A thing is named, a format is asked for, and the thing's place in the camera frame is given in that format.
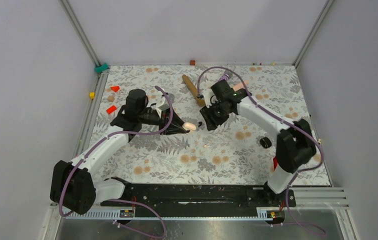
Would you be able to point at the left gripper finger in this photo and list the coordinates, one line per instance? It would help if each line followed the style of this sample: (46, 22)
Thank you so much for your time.
(174, 130)
(172, 119)

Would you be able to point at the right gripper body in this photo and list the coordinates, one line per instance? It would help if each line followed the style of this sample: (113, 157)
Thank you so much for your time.
(216, 107)

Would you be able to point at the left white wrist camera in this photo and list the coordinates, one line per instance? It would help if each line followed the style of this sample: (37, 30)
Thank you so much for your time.
(163, 104)

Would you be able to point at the purple glitter microphone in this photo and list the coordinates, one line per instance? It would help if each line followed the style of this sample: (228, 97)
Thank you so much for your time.
(226, 75)

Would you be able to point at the beige charging case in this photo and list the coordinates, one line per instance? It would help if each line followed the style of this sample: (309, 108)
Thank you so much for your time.
(188, 126)

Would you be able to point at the red triangle block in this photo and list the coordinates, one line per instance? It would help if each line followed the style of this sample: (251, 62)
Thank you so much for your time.
(115, 88)

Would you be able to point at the floral table mat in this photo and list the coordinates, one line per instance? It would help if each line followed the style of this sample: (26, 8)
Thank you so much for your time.
(234, 155)

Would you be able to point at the gold microphone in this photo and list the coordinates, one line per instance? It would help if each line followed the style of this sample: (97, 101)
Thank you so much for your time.
(193, 90)

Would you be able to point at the beige small block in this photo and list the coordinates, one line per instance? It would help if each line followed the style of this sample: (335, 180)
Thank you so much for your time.
(111, 98)

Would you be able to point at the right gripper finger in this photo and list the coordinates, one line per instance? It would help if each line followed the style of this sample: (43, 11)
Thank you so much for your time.
(208, 118)
(218, 119)

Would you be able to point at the teal corner clip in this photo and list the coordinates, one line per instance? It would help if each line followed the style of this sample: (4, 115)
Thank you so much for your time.
(101, 68)

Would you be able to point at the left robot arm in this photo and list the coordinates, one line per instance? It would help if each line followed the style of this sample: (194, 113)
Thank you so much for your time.
(72, 184)

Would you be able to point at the pink microphone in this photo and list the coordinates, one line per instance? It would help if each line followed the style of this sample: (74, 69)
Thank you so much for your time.
(240, 85)

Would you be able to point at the red box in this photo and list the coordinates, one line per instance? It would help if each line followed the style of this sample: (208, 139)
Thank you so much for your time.
(275, 163)

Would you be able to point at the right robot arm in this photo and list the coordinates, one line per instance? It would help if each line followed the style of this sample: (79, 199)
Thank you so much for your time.
(294, 143)

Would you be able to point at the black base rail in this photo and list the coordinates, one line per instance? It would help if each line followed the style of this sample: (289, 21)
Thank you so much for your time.
(201, 200)

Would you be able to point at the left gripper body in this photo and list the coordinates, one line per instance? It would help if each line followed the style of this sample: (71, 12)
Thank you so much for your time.
(152, 116)

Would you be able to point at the yellow cube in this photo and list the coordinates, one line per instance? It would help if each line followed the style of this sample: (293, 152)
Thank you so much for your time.
(92, 95)

